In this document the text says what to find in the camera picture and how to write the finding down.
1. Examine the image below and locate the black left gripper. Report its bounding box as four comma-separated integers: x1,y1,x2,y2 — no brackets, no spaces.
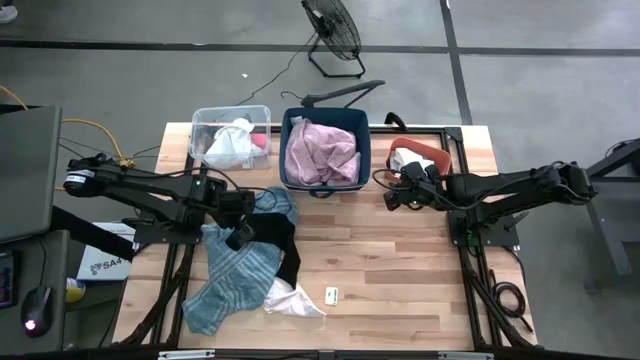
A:
217,188,257,251

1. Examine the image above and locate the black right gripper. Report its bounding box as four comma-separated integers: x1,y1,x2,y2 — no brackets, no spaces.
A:
399,162,450,211

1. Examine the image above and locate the black cloth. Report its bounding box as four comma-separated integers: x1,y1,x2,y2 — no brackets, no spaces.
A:
244,212,302,290

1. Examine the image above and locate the pale pink cloth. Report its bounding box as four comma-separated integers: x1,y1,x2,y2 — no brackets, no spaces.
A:
262,277,329,320

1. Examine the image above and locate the pink shirt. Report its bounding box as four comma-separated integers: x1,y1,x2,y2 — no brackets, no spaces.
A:
283,117,362,187

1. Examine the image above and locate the orange plastic bin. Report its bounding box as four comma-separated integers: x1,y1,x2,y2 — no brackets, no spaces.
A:
384,135,453,186

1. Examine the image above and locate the blue striped cloth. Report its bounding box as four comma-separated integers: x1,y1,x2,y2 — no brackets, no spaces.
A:
181,185,301,337

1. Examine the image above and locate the clear plastic bin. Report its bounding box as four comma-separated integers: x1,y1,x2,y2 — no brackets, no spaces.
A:
188,103,274,174

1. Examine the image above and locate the white cardboard box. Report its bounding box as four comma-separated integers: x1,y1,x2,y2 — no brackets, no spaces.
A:
75,222,137,282

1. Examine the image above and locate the black diagonal bar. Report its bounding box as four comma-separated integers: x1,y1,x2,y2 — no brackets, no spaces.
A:
49,205,137,262

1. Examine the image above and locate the black floor fan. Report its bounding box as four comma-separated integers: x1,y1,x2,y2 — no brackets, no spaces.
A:
299,0,367,80

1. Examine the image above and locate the yellow round object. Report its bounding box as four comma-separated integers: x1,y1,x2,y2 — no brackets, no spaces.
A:
65,277,87,305

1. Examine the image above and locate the grey desk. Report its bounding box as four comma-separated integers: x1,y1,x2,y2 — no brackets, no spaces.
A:
0,229,71,352

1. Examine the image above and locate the black computer mouse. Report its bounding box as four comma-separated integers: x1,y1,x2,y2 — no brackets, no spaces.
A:
20,285,54,339

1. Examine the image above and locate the computer monitor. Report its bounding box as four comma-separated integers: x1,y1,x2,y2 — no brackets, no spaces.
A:
0,104,64,246

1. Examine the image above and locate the black keyboard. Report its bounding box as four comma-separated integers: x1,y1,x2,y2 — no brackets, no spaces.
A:
0,249,16,311

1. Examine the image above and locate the black curved handle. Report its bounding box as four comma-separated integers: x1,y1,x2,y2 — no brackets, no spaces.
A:
383,111,409,131

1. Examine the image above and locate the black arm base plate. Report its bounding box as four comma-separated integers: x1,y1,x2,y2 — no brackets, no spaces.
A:
447,209,521,249
122,217,201,247

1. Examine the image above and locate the silver bracket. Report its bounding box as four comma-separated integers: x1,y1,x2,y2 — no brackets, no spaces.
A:
437,351,496,360
157,349,216,360

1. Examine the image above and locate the black fan cable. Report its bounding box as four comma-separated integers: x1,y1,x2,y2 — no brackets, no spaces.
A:
233,32,319,107

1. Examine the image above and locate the black coiled cable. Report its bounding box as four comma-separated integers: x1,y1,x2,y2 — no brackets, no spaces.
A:
487,267,535,334

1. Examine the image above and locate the yellow extension cable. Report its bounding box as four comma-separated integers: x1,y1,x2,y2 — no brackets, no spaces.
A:
0,84,136,194

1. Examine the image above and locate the black side table frame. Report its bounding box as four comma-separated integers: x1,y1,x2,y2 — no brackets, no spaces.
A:
582,137,640,291

